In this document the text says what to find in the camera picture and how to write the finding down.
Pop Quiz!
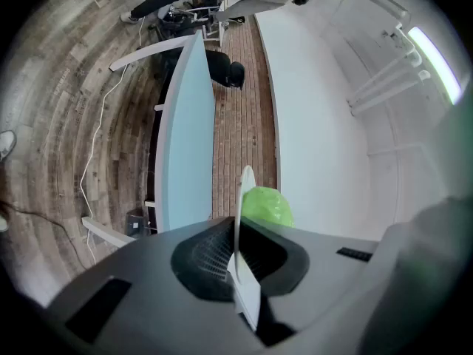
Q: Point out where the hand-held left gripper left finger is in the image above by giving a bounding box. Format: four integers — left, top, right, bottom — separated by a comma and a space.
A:
47, 216, 268, 355

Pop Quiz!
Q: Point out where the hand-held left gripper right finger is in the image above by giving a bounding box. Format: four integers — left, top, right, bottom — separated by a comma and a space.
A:
240, 216, 381, 349

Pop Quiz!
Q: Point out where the green lettuce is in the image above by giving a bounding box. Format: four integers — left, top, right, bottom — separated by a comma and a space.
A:
242, 186, 296, 229

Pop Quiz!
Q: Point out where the white plate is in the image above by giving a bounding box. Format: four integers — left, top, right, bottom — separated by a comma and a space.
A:
226, 164, 262, 333

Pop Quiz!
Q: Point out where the light blue table top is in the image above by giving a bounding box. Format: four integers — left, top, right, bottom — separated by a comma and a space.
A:
81, 30, 216, 249

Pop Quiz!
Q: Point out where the black floor box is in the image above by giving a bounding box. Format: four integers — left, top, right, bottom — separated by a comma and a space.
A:
125, 212, 149, 238

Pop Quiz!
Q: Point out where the white ceiling pipe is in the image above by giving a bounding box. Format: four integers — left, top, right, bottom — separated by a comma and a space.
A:
391, 22, 418, 57
347, 48, 422, 107
350, 70, 432, 117

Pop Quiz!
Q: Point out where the white sneaker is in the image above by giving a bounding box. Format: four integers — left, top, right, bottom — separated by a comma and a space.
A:
0, 129, 18, 162

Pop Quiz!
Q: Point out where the long ceiling light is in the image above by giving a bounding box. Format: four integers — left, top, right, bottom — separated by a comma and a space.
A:
408, 26, 463, 105

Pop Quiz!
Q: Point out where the white metal rack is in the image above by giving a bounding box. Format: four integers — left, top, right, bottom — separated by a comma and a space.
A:
202, 0, 248, 48

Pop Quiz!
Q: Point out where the white ceiling unit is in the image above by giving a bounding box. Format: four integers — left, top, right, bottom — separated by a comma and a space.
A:
364, 0, 412, 21

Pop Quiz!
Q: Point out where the black floor cable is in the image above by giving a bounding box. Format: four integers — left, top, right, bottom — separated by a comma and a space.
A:
14, 206, 86, 270

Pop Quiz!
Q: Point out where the white floor cable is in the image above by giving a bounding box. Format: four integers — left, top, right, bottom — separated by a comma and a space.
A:
79, 63, 130, 266

